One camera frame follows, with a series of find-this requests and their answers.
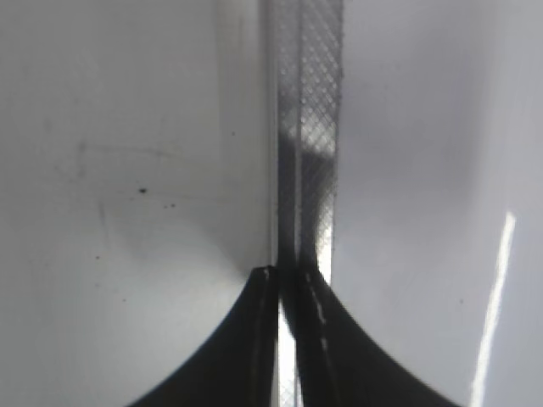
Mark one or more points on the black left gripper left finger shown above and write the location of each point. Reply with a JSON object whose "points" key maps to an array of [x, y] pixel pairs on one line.
{"points": [[235, 365]]}

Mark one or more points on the whiteboard with grey frame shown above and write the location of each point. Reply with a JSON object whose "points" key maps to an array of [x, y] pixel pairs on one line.
{"points": [[408, 172]]}

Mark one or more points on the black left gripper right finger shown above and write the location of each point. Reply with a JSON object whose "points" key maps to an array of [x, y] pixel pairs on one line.
{"points": [[338, 363]]}

